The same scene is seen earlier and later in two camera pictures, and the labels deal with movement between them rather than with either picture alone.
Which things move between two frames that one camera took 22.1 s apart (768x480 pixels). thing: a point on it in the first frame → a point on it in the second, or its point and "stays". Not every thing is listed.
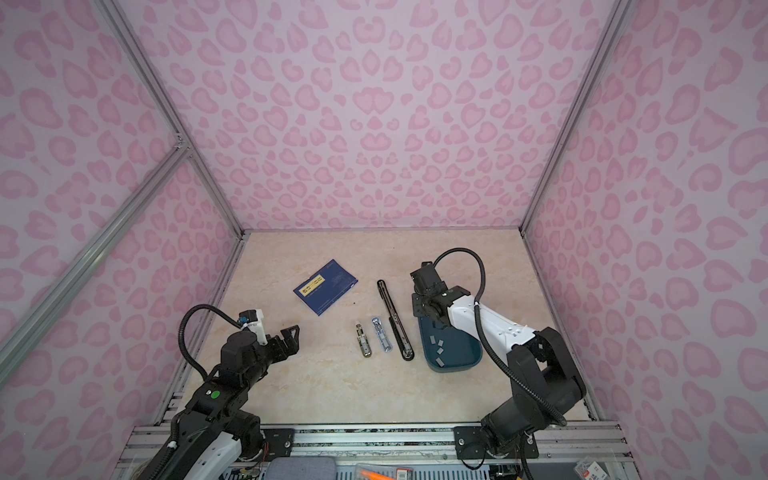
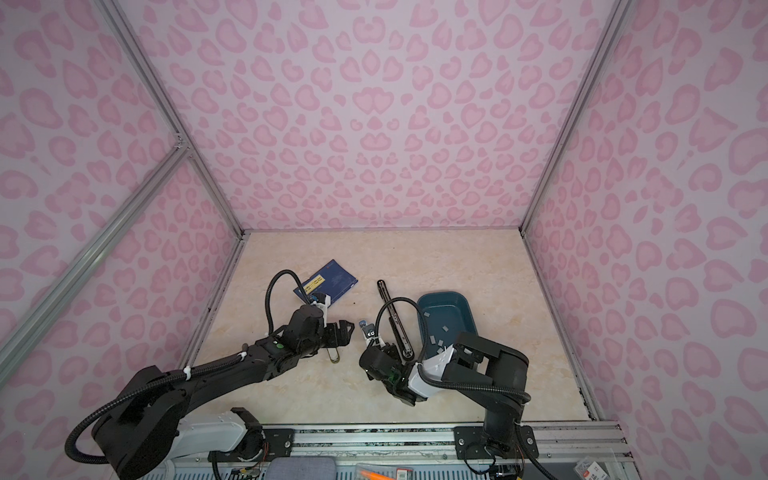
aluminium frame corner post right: (613, 22) stays
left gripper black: (292, 344) → (336, 339)
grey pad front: (301, 468) stays
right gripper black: (416, 309) → (391, 351)
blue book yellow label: (325, 289) stays
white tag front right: (588, 469) stays
